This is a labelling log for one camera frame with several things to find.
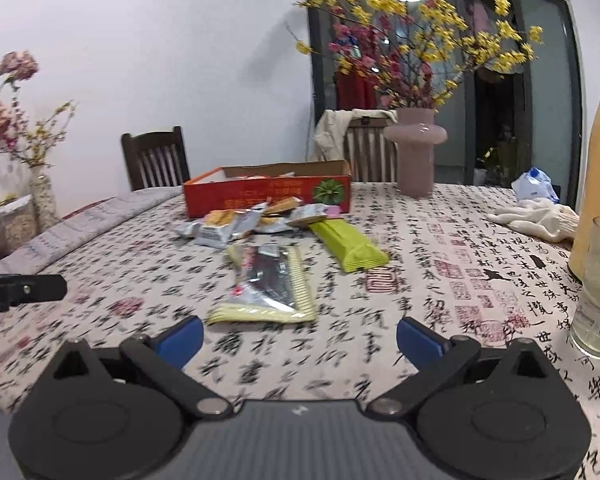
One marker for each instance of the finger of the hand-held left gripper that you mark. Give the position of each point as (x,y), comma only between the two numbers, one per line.
(25,289)

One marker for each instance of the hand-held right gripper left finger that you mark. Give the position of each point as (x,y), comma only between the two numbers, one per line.
(182,342)

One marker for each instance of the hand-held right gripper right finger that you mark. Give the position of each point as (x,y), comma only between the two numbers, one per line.
(420,342)

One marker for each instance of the yellow striped dark snack bag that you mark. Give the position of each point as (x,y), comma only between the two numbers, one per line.
(267,285)

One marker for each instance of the green snack bar wrapper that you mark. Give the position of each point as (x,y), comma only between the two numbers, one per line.
(350,247)

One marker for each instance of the pile of assorted snack packets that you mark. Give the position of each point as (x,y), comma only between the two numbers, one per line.
(225,227)

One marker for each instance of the red cardboard box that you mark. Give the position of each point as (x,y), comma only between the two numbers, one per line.
(260,197)

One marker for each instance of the clear jar of grains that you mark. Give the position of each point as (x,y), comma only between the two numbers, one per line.
(17,222)

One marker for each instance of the small speckled vase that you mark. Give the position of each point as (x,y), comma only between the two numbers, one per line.
(44,200)

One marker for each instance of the pink grey woven cloth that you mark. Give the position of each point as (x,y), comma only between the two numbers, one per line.
(90,222)

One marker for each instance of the pink snack sachet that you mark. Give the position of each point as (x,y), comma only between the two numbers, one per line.
(333,211)

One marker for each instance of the yellow blossom twigs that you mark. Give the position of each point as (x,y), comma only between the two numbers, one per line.
(45,132)

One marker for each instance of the white cloth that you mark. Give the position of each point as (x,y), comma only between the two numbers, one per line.
(535,220)

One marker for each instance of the clear drinking glass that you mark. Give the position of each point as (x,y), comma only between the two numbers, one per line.
(597,310)

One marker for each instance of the pink glass vase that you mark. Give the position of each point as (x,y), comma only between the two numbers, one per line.
(415,160)

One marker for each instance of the dark wooden chair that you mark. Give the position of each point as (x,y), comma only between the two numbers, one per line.
(152,142)

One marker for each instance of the blue and white plastic pack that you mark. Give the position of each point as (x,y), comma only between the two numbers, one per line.
(535,185)

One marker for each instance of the slatted wooden chair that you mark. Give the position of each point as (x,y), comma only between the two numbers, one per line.
(370,152)

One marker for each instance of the dried pink roses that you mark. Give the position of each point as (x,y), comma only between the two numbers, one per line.
(17,65)

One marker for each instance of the chair with beige jacket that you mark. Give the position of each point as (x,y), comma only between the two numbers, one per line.
(330,132)

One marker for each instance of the red hanging garment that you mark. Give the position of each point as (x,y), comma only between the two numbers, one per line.
(357,87)

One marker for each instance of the pink vase with blossom branches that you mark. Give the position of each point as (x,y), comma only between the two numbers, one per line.
(545,60)

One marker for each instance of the pink hanging garment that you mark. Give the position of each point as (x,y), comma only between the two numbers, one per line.
(481,15)

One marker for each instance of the yellow and pink blossom branches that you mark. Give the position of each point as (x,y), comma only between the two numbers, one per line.
(380,5)

